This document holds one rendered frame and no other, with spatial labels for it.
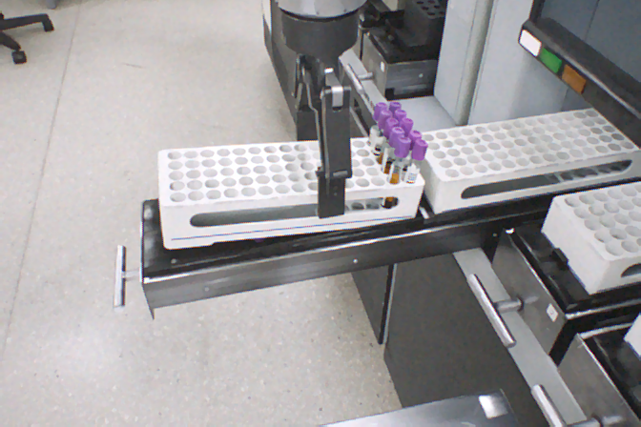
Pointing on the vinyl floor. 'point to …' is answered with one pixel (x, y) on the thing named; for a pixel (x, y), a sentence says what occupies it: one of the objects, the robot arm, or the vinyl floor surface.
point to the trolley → (444, 414)
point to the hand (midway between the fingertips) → (319, 171)
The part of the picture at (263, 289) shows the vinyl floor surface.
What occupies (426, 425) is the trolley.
